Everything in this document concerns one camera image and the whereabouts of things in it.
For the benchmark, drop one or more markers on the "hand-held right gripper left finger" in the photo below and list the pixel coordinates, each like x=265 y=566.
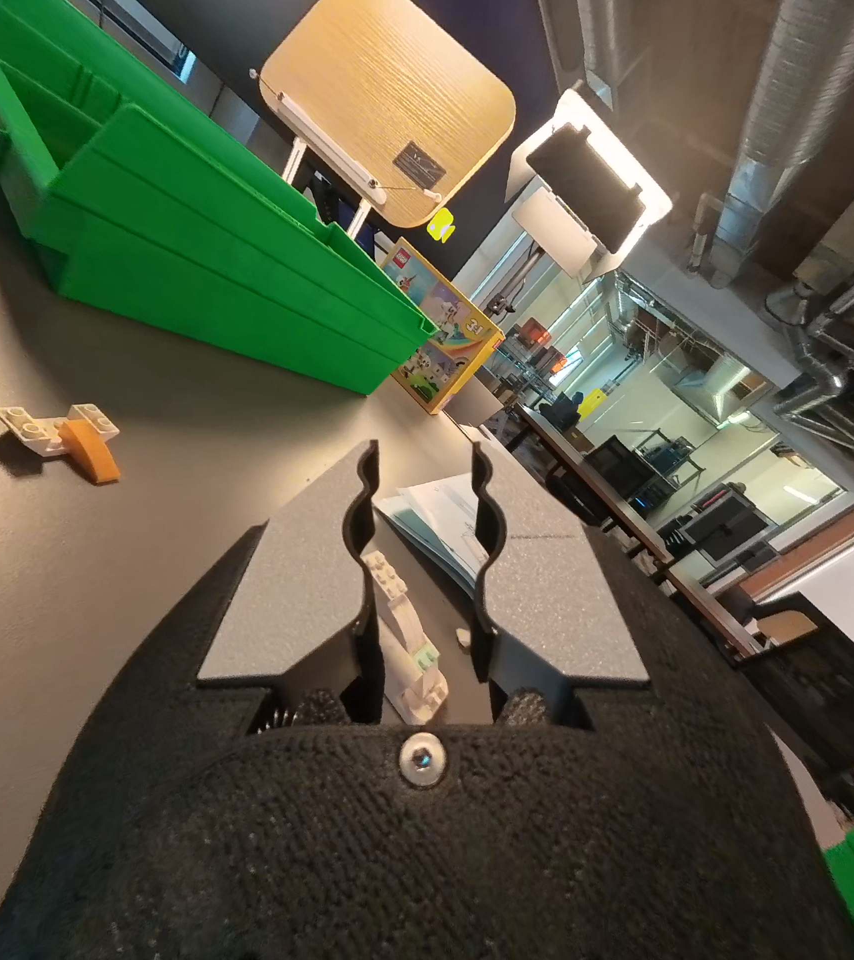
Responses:
x=284 y=600

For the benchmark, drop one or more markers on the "black office chair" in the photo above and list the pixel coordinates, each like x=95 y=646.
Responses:
x=832 y=675

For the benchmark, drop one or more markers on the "studio light panel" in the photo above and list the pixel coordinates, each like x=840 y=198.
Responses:
x=584 y=180

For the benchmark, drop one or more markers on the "small tan lego piece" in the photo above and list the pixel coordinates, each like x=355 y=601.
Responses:
x=462 y=639

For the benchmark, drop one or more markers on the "small white bricks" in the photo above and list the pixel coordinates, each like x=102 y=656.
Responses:
x=412 y=675

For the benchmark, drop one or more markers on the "colourful lego set box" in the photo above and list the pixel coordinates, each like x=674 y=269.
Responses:
x=446 y=337

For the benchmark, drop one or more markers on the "black light stand tripod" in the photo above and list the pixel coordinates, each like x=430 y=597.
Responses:
x=521 y=281

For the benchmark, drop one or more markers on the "white lego assembly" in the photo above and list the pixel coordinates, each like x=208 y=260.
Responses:
x=29 y=435

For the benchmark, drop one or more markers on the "open instruction booklet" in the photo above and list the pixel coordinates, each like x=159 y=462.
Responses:
x=434 y=517

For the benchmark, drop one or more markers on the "orange curved lego piece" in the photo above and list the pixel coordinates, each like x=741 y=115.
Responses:
x=93 y=454

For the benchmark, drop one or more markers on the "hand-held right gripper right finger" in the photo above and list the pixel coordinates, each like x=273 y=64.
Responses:
x=562 y=600

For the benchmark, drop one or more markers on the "silver air duct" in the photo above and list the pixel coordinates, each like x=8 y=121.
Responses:
x=794 y=90

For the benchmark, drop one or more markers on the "wooden board on white stand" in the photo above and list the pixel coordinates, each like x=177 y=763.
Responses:
x=389 y=82

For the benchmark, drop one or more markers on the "long wooden table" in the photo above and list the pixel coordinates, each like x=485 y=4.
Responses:
x=697 y=600

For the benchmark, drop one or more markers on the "small yellow tag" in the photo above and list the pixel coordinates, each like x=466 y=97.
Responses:
x=442 y=225

